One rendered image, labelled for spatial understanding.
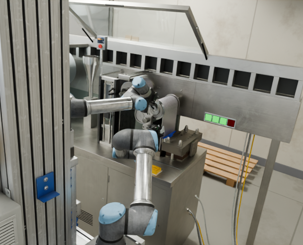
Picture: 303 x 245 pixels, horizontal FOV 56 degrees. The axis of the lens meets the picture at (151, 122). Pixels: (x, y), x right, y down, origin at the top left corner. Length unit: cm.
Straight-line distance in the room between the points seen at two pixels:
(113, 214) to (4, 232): 45
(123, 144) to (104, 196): 88
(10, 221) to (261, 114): 169
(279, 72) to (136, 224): 137
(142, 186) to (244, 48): 320
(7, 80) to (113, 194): 146
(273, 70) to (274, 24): 212
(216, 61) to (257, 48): 207
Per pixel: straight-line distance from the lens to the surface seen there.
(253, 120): 219
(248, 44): 427
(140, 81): 175
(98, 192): 233
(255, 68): 213
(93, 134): 249
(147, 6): 197
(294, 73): 210
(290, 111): 214
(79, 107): 153
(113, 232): 136
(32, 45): 100
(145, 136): 149
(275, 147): 240
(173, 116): 225
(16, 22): 97
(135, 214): 135
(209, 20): 449
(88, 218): 256
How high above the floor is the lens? 186
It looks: 20 degrees down
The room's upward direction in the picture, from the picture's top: 5 degrees clockwise
